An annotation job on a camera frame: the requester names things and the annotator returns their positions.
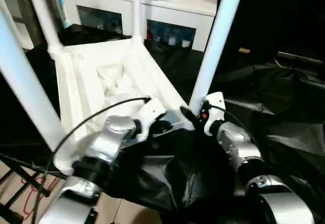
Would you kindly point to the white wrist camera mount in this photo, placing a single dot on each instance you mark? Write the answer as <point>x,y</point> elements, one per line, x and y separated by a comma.
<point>152,109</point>
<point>215,104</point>

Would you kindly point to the black metal stand leg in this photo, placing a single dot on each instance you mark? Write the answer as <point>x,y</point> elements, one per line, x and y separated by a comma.
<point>23,180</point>

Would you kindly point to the small white cup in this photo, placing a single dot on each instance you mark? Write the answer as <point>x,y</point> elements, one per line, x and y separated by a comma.
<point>172,39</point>
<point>186,43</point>
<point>157,39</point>

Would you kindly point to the white cabinet with glass doors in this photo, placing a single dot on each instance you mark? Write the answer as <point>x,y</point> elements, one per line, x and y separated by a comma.
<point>177,10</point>

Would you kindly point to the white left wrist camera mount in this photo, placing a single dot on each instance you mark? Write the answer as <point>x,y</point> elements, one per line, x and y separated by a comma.
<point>152,109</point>

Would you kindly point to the white plastic table top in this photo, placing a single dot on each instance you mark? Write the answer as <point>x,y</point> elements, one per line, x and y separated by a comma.
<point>89,61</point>

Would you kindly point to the black mat cover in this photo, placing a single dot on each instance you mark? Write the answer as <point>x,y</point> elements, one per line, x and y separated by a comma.
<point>279,102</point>

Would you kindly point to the small tan block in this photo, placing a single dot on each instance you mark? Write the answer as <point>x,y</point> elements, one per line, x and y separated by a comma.
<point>244,50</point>

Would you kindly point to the red item in cabinet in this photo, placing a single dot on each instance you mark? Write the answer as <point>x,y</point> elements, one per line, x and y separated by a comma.
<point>149,32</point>

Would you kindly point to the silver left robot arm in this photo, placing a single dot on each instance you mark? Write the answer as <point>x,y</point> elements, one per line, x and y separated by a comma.
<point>111,132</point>

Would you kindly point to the long black pole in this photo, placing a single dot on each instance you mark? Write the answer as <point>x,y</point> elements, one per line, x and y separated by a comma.
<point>302,57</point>

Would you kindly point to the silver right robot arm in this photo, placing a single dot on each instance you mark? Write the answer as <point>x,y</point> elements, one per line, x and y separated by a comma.
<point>238,142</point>

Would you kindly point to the grey metal rack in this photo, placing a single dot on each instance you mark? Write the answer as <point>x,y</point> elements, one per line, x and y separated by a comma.
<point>15,10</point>

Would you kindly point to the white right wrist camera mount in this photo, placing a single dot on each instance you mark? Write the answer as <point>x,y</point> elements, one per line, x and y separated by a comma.
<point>215,104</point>

